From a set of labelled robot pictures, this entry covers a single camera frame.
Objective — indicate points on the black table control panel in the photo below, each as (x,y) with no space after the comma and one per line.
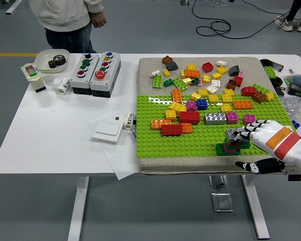
(299,177)

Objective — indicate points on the black metal gear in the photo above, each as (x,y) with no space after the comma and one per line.
(59,59)
(54,64)

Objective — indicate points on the red 2x4 brick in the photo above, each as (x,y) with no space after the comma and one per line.
(189,117)
(172,130)

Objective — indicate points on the grey background stand foot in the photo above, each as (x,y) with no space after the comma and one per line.
(184,2)

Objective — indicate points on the grey four-button control box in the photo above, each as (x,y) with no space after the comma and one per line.
(75,80)

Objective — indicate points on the white wall switch plate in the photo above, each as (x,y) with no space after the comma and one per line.
(106,131)

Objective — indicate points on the white background table leg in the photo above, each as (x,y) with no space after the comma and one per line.
(13,6)

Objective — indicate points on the metal floor socket plate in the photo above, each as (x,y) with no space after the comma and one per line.
(222,202)

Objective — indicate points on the robot right hand white shell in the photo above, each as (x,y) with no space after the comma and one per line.
(278,140)

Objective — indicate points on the person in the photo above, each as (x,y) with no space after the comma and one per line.
(65,15)
(287,23)

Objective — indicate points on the white plastic bowl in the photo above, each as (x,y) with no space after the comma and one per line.
(43,59)

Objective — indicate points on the white 2x2 plate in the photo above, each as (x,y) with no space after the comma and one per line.
(216,82)

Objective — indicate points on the yellow arch brick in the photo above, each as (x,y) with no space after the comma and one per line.
(176,106)

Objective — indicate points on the person's left forearm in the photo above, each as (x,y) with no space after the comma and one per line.
(94,5)

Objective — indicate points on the magenta 2x2 brick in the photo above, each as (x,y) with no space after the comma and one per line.
(249,119)
(232,118)

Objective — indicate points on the small blue brick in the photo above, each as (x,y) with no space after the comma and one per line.
(296,124)

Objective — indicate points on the blue 2x2 brick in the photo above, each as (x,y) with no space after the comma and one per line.
(202,104)

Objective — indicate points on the small yellow brick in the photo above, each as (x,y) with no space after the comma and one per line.
(166,73)

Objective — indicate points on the grey metal floor box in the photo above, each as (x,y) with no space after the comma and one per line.
(218,181)

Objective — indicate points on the white slope brick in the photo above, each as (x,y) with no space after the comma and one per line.
(221,63)

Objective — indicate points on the dark green base brick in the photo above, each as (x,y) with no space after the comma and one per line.
(219,149)

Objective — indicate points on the small white flat piece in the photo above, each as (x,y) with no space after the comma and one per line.
(155,73)

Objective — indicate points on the magenta slope brick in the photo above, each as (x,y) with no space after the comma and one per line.
(191,106)

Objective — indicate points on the red curved brick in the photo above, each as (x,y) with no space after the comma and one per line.
(247,91)

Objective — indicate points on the magenta toy brick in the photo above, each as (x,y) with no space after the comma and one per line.
(228,149)

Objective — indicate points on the dark green hollow brick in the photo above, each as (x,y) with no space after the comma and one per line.
(195,81)

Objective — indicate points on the brown 2x2 brick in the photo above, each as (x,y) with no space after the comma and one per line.
(167,60)
(259,97)

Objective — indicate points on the dark green small brick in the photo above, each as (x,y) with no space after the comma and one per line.
(168,83)

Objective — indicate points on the red 2x2 brick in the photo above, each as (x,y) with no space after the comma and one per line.
(237,143)
(238,80)
(207,67)

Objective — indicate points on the black tape roll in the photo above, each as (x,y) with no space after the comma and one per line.
(262,61)

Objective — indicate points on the clear plastic piece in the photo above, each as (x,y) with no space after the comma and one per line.
(48,79)

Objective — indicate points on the small grey square chip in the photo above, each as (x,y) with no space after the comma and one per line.
(118,117)

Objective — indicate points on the person's left hand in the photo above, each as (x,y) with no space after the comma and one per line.
(99,18)

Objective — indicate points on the green studded baseplate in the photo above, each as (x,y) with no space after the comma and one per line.
(165,143)

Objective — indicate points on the grey emergency-stop control box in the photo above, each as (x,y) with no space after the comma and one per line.
(114,72)

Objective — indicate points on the white paper sheet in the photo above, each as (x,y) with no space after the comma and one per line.
(118,160)

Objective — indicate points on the black glossy rectangular module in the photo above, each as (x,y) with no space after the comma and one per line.
(278,66)

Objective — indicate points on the black electronic module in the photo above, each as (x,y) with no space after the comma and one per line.
(299,90)

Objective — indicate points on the lime green toy brick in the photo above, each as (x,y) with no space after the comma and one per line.
(269,72)

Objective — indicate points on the small black flat part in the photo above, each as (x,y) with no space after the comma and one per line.
(280,91)

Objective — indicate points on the small pink brick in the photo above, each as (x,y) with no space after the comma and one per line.
(200,84)
(241,74)

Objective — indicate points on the brown hollow brick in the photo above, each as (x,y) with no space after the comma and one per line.
(232,84)

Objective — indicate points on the white hollow brick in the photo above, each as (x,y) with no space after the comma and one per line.
(212,89)

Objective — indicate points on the dark grey slope brick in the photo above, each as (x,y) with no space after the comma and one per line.
(172,66)
(233,71)

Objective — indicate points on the grey 2x4 brick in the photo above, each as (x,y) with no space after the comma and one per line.
(230,134)
(215,118)

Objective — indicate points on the clear bag blue parts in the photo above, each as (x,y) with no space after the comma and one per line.
(297,79)

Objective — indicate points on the white labelled tube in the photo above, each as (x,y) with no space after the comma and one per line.
(128,120)

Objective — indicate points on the yellow toy brick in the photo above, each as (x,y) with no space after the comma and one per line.
(227,98)
(217,76)
(196,96)
(269,96)
(182,74)
(187,80)
(213,98)
(225,108)
(191,66)
(206,79)
(222,70)
(203,92)
(229,91)
(170,115)

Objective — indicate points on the white red-green switch module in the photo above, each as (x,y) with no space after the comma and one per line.
(31,71)

